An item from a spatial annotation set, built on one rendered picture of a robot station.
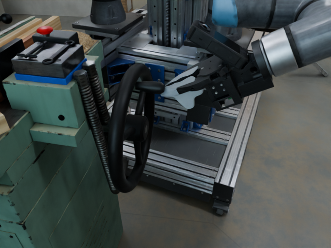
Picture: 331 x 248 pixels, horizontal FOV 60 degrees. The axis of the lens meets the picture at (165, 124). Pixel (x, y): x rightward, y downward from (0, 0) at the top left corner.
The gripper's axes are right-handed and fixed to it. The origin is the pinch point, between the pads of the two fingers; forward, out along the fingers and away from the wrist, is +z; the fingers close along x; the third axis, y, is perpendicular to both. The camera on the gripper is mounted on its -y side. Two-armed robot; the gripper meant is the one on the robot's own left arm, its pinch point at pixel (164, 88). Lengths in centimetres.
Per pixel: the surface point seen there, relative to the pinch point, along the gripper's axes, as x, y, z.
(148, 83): -2.3, -3.3, 1.3
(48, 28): -0.6, -21.1, 13.6
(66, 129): -11.3, -5.1, 16.7
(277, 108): 138, 109, -2
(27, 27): 18.9, -23.9, 34.0
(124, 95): -7.7, -5.1, 3.7
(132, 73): -2.1, -6.5, 3.0
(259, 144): 94, 101, 11
